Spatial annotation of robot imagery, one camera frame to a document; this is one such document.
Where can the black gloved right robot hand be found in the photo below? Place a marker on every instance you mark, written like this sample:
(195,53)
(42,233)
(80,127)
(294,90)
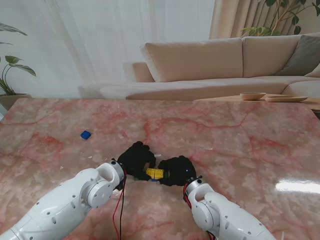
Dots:
(180,170)

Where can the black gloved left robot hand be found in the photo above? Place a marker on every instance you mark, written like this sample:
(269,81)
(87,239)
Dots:
(135,160)

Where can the yellow toy brick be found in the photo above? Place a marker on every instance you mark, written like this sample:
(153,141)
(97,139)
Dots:
(159,173)
(150,172)

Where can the blue toy brick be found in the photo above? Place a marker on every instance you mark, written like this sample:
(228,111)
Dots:
(154,179)
(85,135)

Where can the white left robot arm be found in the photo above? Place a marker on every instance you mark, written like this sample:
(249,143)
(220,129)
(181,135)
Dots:
(62,207)

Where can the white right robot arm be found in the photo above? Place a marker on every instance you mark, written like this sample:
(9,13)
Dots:
(225,217)

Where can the light wooden coffee table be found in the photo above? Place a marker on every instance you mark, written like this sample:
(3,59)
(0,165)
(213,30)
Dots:
(220,98)

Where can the wooden bowl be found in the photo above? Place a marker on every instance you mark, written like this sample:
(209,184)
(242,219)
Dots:
(253,96)

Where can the beige sofa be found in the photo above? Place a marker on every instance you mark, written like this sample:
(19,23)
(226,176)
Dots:
(195,62)

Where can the sheer white curtain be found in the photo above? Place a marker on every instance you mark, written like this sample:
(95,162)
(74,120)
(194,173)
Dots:
(100,37)

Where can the flat wooden plate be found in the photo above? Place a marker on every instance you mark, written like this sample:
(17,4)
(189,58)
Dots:
(286,99)

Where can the beige plant pot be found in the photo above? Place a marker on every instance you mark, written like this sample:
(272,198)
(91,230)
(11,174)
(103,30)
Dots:
(12,101)

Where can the variegated leafy house plant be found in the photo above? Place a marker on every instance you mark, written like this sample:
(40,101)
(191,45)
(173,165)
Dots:
(23,69)

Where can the beige curtain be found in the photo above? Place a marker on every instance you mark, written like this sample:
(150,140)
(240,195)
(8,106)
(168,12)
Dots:
(225,17)

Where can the dark green leafy tree plant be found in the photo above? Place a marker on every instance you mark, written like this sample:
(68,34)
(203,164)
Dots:
(260,31)

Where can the grey sofa cushion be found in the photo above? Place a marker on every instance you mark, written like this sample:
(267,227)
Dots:
(302,57)

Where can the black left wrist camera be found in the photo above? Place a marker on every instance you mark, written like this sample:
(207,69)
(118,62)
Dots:
(121,185)

